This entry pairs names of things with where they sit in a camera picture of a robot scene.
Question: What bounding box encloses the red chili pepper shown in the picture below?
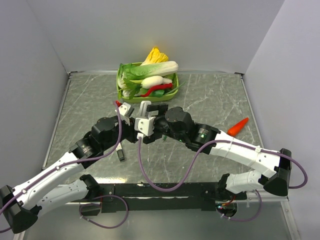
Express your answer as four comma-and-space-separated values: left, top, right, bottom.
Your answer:
140, 83, 173, 97

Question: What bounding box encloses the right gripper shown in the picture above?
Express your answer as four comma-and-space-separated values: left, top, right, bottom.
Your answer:
143, 103, 187, 144

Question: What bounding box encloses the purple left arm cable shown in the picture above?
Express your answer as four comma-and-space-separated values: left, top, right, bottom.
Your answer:
0, 100, 123, 232

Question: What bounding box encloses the small green bok choy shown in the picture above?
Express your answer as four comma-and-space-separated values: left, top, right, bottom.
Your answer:
116, 63, 134, 89

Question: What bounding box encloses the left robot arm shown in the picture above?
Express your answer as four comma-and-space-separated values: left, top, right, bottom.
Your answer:
0, 116, 137, 234

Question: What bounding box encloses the black remote control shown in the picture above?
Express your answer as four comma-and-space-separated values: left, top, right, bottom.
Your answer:
115, 143, 126, 162

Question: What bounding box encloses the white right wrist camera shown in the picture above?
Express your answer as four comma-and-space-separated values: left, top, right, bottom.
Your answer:
134, 116, 156, 140

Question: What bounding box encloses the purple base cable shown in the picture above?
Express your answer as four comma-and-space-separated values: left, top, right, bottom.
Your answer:
216, 189, 263, 223
79, 193, 129, 229

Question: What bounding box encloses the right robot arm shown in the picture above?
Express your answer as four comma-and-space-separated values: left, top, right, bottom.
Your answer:
136, 101, 292, 199

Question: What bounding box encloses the green parsley sprig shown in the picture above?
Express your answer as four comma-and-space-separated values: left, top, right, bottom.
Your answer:
116, 78, 142, 99

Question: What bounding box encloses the white toy radish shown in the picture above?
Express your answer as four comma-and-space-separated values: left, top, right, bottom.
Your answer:
140, 76, 173, 89

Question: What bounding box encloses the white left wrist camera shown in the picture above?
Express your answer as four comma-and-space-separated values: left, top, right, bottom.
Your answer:
115, 100, 135, 127

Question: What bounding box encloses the black base bar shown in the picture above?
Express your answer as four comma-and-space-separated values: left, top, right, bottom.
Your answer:
68, 181, 248, 214

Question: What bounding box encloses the green plastic tray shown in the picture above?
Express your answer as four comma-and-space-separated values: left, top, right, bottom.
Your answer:
116, 62, 179, 104

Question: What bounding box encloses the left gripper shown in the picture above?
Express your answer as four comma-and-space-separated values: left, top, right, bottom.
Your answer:
101, 115, 139, 151

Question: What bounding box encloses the long green napa cabbage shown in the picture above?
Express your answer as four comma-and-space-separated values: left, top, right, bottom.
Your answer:
121, 61, 179, 80

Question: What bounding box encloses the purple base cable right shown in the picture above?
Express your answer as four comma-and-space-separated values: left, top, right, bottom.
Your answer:
216, 189, 263, 223

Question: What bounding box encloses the orange toy carrot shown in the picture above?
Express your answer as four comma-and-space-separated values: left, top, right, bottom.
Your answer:
227, 117, 249, 137

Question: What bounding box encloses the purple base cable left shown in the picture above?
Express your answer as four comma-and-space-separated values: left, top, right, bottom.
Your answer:
79, 193, 129, 229

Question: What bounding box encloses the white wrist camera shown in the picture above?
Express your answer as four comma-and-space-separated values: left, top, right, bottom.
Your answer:
134, 116, 156, 140
115, 100, 135, 127

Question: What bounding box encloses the yellow toy cabbage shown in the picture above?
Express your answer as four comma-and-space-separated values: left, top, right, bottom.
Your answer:
141, 46, 169, 66

